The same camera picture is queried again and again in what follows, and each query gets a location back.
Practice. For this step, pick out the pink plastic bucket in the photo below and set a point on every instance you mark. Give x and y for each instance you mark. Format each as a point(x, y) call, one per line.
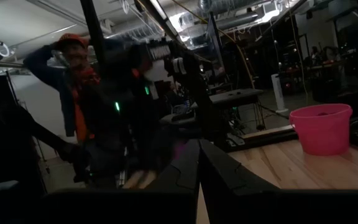
point(322, 133)

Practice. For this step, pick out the silver ventilation duct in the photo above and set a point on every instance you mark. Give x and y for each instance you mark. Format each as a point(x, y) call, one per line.
point(228, 21)

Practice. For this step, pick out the person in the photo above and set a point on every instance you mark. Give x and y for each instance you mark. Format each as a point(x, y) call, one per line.
point(315, 53)
point(81, 124)

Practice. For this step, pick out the black aluminium frame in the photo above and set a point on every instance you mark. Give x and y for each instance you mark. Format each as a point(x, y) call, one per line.
point(266, 139)

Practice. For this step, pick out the white tower air purifier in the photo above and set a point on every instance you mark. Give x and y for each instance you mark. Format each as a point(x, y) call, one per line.
point(279, 93)

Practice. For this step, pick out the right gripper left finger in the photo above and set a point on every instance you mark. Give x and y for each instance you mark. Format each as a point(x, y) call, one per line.
point(182, 186)

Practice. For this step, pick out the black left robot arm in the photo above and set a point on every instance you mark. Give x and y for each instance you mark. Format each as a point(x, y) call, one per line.
point(185, 81)

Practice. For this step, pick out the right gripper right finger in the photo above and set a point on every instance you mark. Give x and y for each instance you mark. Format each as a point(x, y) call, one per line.
point(228, 193)

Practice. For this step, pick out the dark grey desk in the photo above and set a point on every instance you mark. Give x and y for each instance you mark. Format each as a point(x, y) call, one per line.
point(235, 95)

